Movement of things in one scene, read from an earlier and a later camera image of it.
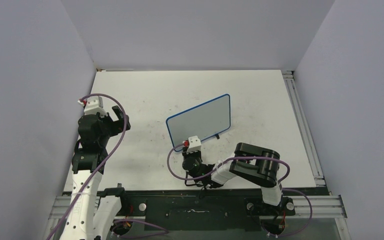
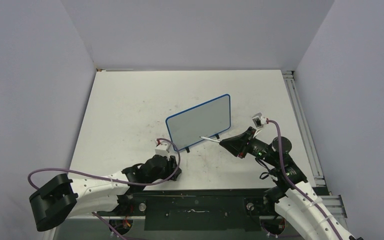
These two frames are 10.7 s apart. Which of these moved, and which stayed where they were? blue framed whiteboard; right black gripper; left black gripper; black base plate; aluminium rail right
Moved: right black gripper; left black gripper
Stayed: black base plate; blue framed whiteboard; aluminium rail right
